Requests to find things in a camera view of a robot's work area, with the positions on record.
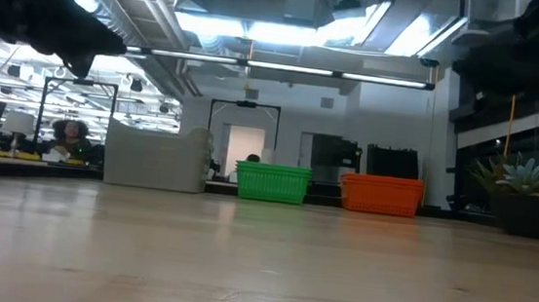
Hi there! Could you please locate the translucent ceiling box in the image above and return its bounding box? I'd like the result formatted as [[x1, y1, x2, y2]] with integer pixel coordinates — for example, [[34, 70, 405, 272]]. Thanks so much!
[[466, 0, 533, 23]]

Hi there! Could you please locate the white shade table lamp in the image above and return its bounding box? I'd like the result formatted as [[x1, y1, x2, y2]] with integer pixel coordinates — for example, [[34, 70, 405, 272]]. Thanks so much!
[[0, 109, 37, 160]]

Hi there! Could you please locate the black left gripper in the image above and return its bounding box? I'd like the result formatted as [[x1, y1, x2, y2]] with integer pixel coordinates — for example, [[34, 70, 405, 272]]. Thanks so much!
[[0, 0, 131, 84]]

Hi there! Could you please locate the grey ceiling box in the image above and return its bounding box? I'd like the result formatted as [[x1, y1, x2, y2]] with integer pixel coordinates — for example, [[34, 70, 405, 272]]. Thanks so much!
[[282, 0, 319, 25]]

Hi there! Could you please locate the green succulent plant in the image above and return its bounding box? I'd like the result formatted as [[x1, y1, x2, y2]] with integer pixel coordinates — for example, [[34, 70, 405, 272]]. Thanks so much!
[[467, 147, 539, 198]]

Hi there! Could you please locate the black frame rig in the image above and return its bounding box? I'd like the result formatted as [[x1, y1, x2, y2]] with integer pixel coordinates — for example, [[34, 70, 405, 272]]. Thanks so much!
[[205, 97, 284, 166], [32, 75, 121, 151]]

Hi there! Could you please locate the black case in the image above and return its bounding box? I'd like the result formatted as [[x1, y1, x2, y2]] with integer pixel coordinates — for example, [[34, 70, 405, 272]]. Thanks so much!
[[365, 143, 422, 181]]

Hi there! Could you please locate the dark plant pot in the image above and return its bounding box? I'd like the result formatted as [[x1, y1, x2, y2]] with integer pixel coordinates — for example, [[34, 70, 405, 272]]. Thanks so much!
[[485, 188, 539, 240]]

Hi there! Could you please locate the thin yellow hanging cord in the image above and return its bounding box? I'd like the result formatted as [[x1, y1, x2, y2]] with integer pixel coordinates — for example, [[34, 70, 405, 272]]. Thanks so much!
[[244, 39, 255, 92]]

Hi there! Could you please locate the dark office desk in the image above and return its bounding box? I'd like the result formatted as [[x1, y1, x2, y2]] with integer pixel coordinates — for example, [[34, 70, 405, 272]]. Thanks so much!
[[0, 155, 104, 187]]

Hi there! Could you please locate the black cabinet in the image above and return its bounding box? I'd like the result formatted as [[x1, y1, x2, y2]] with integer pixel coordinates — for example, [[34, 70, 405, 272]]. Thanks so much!
[[307, 133, 366, 185]]

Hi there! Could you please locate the yellow desk item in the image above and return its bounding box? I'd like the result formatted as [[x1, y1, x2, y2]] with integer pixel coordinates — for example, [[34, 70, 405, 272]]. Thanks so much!
[[0, 149, 44, 163]]

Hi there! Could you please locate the white desk item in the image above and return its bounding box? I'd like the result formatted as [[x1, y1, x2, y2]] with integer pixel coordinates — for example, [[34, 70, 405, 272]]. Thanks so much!
[[41, 144, 72, 165]]

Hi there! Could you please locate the long tube light bar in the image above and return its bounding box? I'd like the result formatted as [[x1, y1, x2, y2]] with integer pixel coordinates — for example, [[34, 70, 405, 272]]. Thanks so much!
[[0, 27, 438, 92]]

